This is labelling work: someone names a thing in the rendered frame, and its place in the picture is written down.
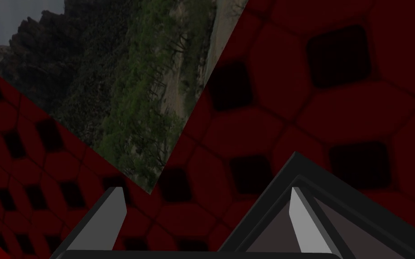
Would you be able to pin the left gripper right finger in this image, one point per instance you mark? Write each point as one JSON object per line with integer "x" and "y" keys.
{"x": 310, "y": 230}

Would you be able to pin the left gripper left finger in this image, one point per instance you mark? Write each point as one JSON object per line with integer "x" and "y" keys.
{"x": 99, "y": 225}

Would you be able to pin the black cabinet with grey panels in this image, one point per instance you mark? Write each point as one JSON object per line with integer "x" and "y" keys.
{"x": 340, "y": 192}

